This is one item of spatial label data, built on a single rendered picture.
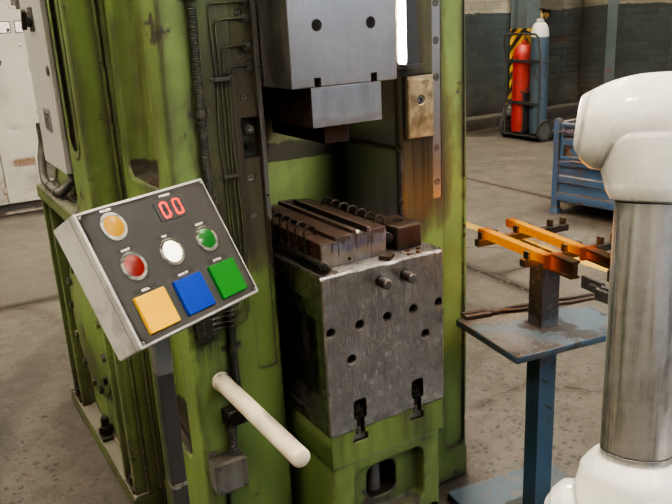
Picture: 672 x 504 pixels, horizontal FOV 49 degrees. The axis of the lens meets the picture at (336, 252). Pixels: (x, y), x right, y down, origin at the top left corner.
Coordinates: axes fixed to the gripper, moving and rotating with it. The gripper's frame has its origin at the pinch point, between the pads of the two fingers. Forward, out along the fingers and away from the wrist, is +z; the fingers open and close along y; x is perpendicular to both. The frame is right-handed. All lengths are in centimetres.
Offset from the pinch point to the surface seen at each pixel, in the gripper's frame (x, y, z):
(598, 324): -26.2, 24.6, 27.5
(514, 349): -26.2, -5.6, 25.4
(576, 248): 0.5, 10.2, 21.5
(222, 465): -51, -83, 46
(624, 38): 12, 628, 663
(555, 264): -0.4, -0.7, 16.3
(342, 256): 2, -47, 43
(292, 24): 60, -57, 41
